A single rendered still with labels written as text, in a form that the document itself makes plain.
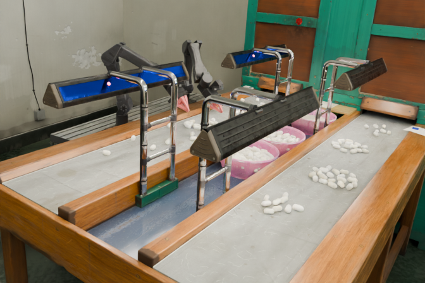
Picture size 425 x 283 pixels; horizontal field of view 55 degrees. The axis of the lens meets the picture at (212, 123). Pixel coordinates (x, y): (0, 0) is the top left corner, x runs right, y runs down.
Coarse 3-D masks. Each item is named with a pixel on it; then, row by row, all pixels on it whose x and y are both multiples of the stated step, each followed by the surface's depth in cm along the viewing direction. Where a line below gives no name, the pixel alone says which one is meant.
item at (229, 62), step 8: (264, 48) 224; (232, 56) 197; (240, 56) 203; (248, 56) 209; (256, 56) 215; (264, 56) 221; (272, 56) 228; (288, 56) 245; (224, 64) 199; (232, 64) 197; (240, 64) 200; (248, 64) 206
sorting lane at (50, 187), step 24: (216, 120) 218; (120, 144) 177; (168, 144) 181; (48, 168) 151; (72, 168) 152; (96, 168) 153; (120, 168) 155; (24, 192) 133; (48, 192) 134; (72, 192) 135
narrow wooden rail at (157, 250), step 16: (336, 128) 210; (304, 144) 185; (320, 144) 193; (288, 160) 165; (256, 176) 150; (272, 176) 153; (240, 192) 137; (208, 208) 126; (224, 208) 127; (192, 224) 117; (208, 224) 121; (160, 240) 109; (176, 240) 109; (144, 256) 103; (160, 256) 104
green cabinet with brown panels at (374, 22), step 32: (256, 0) 267; (288, 0) 256; (320, 0) 245; (352, 0) 234; (384, 0) 225; (416, 0) 216; (256, 32) 274; (288, 32) 261; (320, 32) 248; (352, 32) 238; (384, 32) 228; (416, 32) 218; (256, 64) 279; (288, 64) 266; (320, 64) 252; (416, 64) 223; (352, 96) 246; (384, 96) 236; (416, 96) 227
